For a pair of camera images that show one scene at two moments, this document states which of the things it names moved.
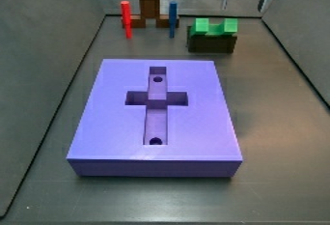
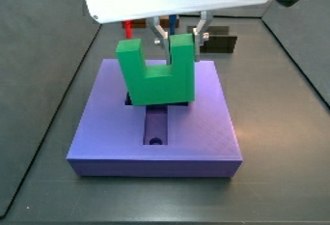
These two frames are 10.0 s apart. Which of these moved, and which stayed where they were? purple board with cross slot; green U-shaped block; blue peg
Moved: green U-shaped block
Stayed: purple board with cross slot; blue peg
